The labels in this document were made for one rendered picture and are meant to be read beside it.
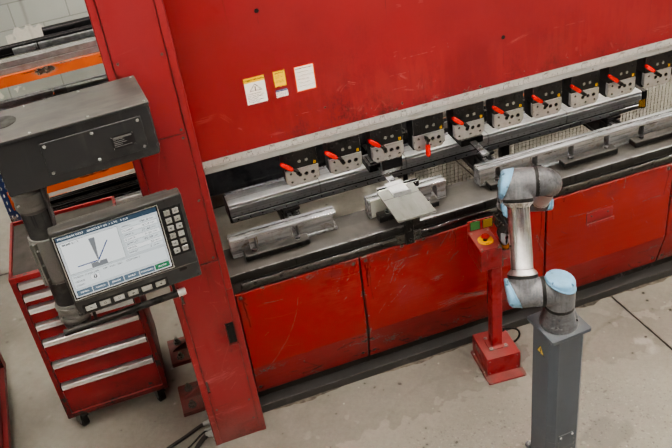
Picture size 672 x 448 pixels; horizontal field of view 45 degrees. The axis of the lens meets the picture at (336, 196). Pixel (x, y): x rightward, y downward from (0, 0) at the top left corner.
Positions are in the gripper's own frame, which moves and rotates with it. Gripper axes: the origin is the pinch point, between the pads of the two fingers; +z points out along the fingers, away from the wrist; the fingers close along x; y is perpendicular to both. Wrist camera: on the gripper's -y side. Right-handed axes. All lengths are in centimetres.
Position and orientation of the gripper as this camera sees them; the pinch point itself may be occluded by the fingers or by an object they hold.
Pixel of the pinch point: (505, 243)
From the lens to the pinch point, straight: 378.5
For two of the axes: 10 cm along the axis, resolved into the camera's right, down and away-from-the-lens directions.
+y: -2.5, -5.7, 7.8
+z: 1.0, 7.9, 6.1
